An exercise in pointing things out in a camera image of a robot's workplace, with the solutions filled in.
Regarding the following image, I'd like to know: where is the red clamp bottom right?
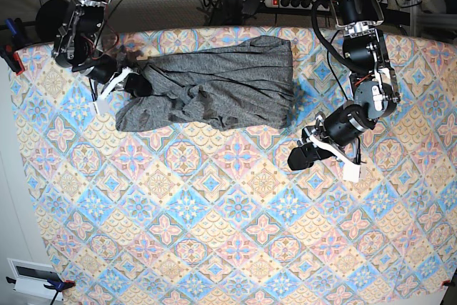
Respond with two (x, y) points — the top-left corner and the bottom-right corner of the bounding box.
(441, 280), (456, 287)

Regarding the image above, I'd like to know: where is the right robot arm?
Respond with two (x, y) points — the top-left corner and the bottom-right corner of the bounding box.
(52, 0), (153, 114)

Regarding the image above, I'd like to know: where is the grey t-shirt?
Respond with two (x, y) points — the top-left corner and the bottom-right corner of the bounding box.
(116, 36), (294, 132)

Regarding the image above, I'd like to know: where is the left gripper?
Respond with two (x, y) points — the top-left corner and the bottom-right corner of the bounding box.
(287, 102), (377, 183)

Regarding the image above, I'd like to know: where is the red black clamp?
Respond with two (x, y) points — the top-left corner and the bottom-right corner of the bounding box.
(0, 44), (25, 75)

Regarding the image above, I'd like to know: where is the blue clamp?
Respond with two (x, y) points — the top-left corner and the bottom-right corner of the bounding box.
(5, 18), (26, 46)

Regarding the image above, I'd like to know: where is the white power strip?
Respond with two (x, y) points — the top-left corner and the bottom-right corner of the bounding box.
(263, 0), (315, 10)

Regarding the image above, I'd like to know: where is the patterned tablecloth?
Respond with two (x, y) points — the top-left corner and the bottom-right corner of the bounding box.
(10, 35), (456, 304)

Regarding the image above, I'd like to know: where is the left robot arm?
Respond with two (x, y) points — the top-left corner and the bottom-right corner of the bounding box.
(288, 0), (401, 183)

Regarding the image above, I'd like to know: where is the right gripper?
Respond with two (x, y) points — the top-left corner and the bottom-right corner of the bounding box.
(83, 55), (153, 115)

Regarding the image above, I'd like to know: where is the white wall box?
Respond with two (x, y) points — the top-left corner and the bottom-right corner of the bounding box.
(7, 258), (59, 300)

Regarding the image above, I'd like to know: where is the round black stool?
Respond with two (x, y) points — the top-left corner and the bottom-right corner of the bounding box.
(35, 0), (70, 43)

